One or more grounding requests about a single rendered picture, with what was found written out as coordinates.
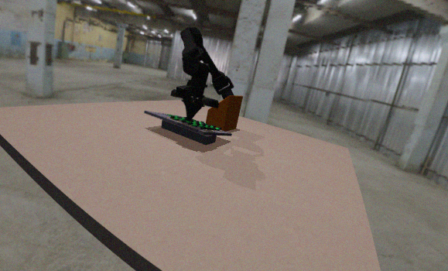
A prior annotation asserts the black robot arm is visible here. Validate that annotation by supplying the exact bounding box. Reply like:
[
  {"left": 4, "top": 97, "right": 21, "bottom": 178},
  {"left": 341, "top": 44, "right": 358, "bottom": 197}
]
[{"left": 176, "top": 27, "right": 234, "bottom": 99}]

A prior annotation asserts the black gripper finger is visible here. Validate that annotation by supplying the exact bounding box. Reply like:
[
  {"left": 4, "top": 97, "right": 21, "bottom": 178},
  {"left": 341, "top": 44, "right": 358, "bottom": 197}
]
[
  {"left": 182, "top": 100, "right": 190, "bottom": 121},
  {"left": 188, "top": 102, "right": 205, "bottom": 121}
]

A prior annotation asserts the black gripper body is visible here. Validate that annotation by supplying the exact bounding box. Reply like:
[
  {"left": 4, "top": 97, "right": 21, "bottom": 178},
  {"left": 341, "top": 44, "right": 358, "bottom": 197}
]
[{"left": 170, "top": 77, "right": 219, "bottom": 108}]

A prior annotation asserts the grey switch panel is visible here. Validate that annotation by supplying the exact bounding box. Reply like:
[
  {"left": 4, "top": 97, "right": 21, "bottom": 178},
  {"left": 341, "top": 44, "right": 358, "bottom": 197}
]
[{"left": 145, "top": 111, "right": 232, "bottom": 145}]

